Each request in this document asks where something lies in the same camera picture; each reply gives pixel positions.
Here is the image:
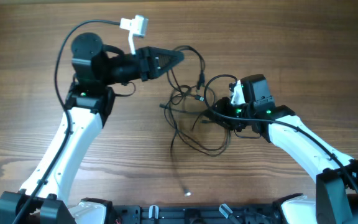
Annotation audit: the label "camera black cable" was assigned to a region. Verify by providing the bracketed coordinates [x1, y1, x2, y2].
[11, 19, 121, 224]
[203, 73, 358, 224]

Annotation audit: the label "right camera black cable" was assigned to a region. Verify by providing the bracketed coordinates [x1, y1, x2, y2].
[203, 73, 358, 224]

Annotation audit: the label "left camera black cable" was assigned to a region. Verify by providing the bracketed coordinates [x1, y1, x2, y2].
[11, 19, 121, 224]

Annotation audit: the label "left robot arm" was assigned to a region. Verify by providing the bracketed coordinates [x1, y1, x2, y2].
[0, 32, 184, 223]

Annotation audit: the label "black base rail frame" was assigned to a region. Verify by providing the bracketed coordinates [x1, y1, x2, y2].
[113, 204, 283, 224]

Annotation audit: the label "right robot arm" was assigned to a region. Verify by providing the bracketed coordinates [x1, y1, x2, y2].
[206, 74, 358, 223]

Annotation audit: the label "black usb cables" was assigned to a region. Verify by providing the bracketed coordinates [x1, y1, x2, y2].
[158, 45, 232, 197]

